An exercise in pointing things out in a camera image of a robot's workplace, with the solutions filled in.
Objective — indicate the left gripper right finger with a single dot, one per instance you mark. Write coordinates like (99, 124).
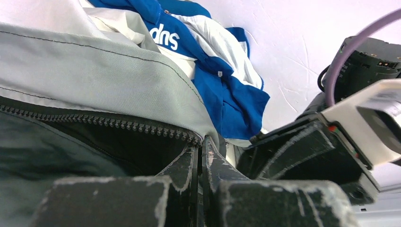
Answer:
(231, 199)

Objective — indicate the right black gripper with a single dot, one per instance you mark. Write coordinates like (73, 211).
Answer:
(311, 148)

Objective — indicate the grey black zip jacket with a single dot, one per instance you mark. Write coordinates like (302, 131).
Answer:
(79, 106)

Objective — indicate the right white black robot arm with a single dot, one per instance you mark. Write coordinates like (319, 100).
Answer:
(371, 62)

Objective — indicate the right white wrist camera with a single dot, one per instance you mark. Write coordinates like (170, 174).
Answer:
(371, 118)

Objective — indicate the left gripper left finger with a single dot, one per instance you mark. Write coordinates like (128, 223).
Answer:
(167, 199)

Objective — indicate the blue white jacket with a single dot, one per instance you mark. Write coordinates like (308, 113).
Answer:
(214, 58)

